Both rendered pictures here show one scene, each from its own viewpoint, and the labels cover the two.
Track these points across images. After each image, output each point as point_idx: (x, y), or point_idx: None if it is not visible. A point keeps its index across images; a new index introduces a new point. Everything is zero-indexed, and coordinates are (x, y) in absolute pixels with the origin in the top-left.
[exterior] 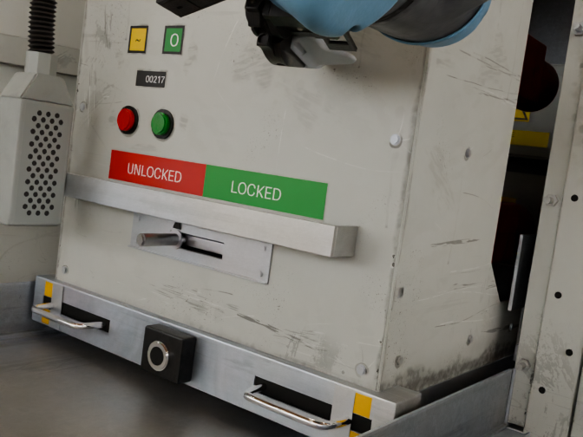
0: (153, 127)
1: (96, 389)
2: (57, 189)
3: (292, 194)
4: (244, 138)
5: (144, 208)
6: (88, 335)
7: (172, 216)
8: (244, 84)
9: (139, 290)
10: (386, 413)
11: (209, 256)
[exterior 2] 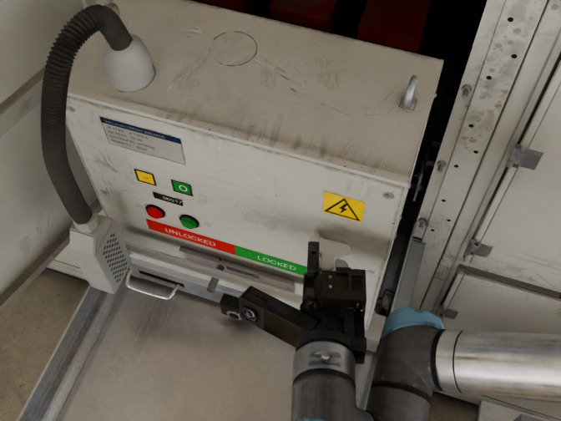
0: (184, 225)
1: (203, 330)
2: (124, 255)
3: (304, 271)
4: (261, 243)
5: (203, 272)
6: (168, 285)
7: (227, 281)
8: (255, 224)
9: (198, 273)
10: (374, 342)
11: (250, 276)
